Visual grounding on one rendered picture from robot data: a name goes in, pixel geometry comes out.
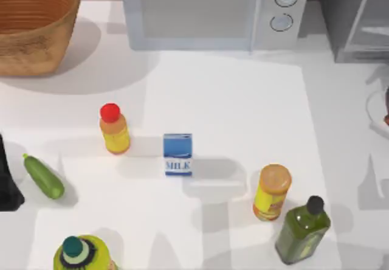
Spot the green olive oil bottle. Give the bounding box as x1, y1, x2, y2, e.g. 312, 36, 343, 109
274, 195, 331, 266

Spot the red-capped yellow bottle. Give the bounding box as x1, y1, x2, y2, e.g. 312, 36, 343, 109
99, 102, 131, 155

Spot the pale microwave oven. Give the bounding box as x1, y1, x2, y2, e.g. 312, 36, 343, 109
117, 0, 313, 53

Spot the white plate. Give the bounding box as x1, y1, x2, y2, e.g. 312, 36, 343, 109
365, 89, 389, 137

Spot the brown wicker basket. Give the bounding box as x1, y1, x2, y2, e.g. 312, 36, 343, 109
0, 0, 81, 77

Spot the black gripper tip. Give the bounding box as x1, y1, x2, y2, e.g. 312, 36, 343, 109
0, 133, 26, 212

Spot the grey cabinet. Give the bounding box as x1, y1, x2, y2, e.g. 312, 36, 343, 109
314, 0, 389, 64

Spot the blue and white milk carton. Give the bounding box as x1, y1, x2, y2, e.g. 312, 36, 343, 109
163, 133, 193, 178

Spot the yellow can with orange lid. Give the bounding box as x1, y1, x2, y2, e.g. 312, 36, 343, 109
252, 164, 292, 223

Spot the yellow-green bottle with teal cap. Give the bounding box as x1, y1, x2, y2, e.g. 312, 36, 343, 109
53, 235, 120, 270

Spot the green cucumber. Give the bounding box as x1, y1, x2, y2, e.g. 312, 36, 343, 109
22, 153, 66, 199

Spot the microwave door handle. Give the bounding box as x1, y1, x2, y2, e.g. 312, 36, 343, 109
250, 0, 263, 53

